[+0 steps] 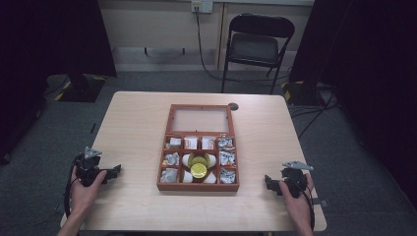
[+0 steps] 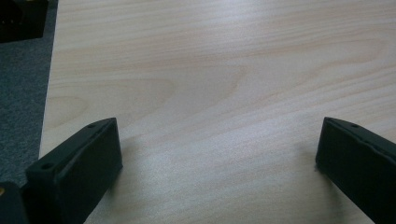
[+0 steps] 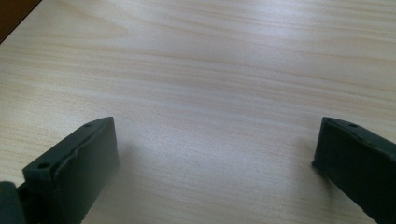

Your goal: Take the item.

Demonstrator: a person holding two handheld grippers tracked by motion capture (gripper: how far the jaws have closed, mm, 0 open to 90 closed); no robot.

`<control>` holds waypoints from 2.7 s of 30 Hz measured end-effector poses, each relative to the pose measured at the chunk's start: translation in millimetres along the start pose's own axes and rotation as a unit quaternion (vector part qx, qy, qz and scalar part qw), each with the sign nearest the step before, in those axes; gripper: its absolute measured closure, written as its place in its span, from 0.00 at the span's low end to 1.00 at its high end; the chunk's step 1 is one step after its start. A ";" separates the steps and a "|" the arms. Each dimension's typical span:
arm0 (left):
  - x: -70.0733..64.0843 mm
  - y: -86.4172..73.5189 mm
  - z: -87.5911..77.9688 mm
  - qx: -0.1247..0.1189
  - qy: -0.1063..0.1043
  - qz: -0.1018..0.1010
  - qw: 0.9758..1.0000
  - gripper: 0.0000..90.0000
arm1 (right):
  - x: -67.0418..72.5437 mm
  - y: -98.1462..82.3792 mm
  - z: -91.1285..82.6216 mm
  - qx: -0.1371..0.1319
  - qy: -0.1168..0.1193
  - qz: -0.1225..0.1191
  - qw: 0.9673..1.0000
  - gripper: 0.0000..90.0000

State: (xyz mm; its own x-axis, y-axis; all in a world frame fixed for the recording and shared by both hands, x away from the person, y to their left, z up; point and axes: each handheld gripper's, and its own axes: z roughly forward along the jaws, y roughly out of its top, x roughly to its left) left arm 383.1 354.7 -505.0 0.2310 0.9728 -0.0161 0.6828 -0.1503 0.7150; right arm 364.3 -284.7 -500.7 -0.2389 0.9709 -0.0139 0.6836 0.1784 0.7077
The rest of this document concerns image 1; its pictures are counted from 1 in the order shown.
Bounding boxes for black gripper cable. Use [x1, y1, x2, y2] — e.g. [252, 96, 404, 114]
[300, 182, 317, 231]
[63, 162, 79, 219]

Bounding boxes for wooden compartment box with lid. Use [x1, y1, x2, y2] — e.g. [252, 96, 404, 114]
[156, 103, 241, 193]

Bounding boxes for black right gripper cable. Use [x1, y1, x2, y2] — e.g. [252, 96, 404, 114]
[300, 182, 317, 231]

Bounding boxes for dark curtain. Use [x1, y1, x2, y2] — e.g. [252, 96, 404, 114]
[0, 0, 118, 165]
[288, 0, 417, 210]

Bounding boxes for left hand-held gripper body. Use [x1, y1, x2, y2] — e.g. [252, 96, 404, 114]
[74, 146, 109, 188]

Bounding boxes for person's right hand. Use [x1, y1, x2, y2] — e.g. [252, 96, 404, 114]
[278, 173, 316, 221]

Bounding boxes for black stand base yellow stripes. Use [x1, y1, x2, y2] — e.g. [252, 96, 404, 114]
[280, 80, 326, 107]
[54, 74, 108, 103]

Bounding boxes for white wall socket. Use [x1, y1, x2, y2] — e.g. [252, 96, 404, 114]
[191, 0, 214, 15]

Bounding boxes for person's left hand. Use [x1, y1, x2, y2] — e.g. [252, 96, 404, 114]
[70, 165, 108, 216]

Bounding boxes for black folding chair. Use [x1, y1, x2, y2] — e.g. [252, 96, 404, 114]
[220, 13, 296, 95]

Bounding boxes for grey white packet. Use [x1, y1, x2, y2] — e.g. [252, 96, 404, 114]
[165, 137, 182, 150]
[159, 167, 179, 184]
[162, 151, 181, 167]

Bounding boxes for bundle of black floor cables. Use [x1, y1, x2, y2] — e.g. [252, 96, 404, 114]
[288, 88, 342, 140]

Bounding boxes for silver blue packet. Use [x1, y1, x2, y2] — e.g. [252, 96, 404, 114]
[219, 168, 237, 185]
[218, 150, 237, 167]
[217, 137, 235, 151]

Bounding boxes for cluster of small creamer cups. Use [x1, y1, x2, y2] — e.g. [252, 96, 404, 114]
[181, 151, 218, 185]

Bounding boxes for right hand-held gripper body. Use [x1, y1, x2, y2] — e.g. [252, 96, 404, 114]
[279, 159, 315, 200]

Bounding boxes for white red packet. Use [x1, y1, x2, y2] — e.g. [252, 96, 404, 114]
[183, 136, 199, 150]
[201, 136, 216, 150]

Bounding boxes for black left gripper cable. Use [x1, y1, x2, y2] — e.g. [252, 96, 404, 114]
[63, 162, 79, 219]

